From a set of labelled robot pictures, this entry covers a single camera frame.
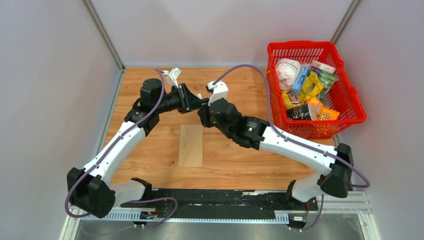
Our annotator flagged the yellow snack bag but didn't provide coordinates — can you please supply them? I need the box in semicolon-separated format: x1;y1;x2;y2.
297;71;324;104

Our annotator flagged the black snack packet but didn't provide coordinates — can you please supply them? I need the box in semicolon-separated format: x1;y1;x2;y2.
286;104;312;121

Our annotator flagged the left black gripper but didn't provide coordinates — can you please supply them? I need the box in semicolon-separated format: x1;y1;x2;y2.
154;83;202;115

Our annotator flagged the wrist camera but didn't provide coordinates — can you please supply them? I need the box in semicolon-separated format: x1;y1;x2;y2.
162;67;182;88
206;81;229;107

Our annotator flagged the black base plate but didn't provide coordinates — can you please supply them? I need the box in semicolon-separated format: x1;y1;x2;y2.
121;188;318;220

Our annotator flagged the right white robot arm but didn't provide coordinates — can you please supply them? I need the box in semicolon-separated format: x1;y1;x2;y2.
197;98;352;210

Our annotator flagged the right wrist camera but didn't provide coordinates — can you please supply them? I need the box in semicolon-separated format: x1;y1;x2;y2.
206;81;229;107

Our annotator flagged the white crumpled bag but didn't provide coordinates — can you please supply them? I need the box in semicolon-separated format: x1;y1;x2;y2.
275;58;301;91

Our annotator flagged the red plastic basket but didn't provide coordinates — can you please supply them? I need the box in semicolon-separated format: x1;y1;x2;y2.
266;40;367;140

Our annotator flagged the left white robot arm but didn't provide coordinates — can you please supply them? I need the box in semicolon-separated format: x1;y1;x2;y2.
65;78;209;218

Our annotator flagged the orange snack bag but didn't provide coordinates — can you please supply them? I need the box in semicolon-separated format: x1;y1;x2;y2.
307;97;340;121

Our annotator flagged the brown paper envelope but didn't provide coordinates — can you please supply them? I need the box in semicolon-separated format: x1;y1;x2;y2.
178;124;203;168

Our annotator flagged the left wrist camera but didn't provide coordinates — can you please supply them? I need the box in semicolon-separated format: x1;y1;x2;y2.
162;67;182;88

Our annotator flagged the blue box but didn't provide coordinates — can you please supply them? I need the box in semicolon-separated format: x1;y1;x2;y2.
291;64;310;96

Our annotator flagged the green packet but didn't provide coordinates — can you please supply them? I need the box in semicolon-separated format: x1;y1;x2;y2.
318;71;339;101

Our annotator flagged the white red small box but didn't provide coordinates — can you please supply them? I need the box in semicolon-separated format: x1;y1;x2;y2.
310;60;336;75

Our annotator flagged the aluminium frame rail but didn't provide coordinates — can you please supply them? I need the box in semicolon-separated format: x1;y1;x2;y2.
59;190;382;240

